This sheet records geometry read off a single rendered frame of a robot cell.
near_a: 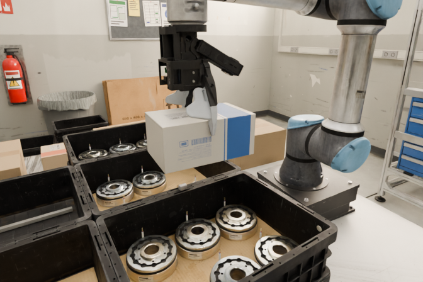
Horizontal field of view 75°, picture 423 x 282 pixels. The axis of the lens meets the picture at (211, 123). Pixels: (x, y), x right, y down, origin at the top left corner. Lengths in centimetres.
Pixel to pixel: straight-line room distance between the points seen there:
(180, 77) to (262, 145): 85
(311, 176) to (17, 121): 334
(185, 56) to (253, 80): 407
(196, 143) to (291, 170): 53
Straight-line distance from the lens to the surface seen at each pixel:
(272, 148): 136
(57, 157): 145
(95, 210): 67
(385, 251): 100
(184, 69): 51
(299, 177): 100
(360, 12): 81
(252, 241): 71
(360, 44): 82
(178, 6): 52
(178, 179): 96
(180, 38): 53
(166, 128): 49
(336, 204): 104
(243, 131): 57
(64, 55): 365
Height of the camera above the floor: 128
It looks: 17 degrees down
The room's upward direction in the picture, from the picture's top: straight up
